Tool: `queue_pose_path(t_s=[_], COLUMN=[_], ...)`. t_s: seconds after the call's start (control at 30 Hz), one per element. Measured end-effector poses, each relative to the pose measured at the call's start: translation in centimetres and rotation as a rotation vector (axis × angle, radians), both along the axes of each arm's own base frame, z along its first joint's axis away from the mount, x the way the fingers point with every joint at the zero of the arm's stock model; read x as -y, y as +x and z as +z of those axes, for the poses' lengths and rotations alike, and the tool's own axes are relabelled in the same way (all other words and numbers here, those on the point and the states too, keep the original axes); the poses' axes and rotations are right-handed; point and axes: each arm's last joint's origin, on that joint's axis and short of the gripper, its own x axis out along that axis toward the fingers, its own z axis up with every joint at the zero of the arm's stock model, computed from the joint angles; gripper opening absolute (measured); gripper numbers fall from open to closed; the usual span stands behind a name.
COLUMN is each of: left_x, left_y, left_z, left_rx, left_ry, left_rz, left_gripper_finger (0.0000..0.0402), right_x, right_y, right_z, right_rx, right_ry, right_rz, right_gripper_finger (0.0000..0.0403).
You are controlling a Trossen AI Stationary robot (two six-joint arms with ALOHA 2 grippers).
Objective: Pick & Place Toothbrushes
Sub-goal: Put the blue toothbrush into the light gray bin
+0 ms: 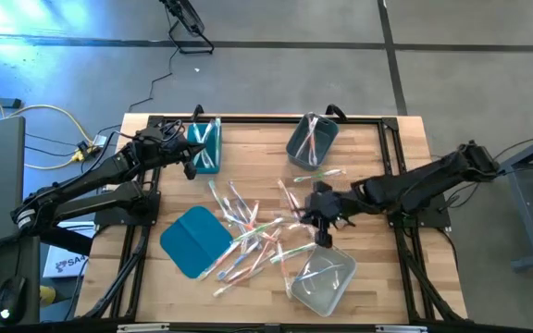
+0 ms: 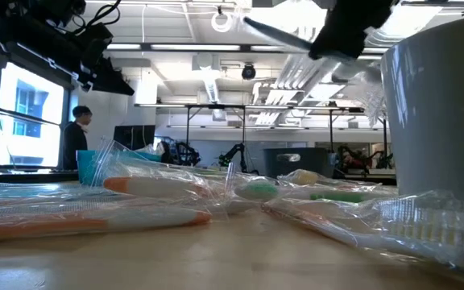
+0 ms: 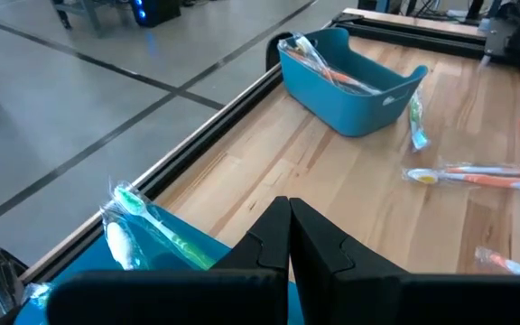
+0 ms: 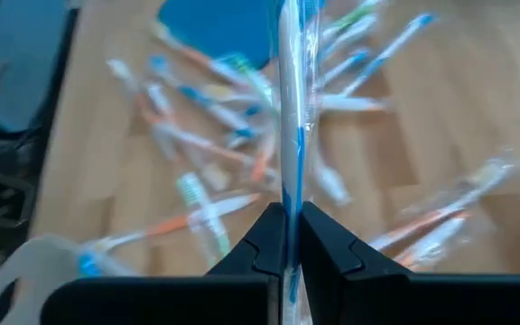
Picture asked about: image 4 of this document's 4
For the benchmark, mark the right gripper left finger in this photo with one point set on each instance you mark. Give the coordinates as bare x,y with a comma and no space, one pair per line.
160,302

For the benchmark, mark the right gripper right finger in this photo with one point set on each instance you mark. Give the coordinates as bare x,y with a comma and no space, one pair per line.
422,302

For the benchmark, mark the green wrapped toothbrush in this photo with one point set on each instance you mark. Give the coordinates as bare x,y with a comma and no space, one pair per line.
332,182
192,189
355,13
251,77

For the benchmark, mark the blue flat bin lid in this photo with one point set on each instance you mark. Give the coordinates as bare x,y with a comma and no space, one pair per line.
219,27

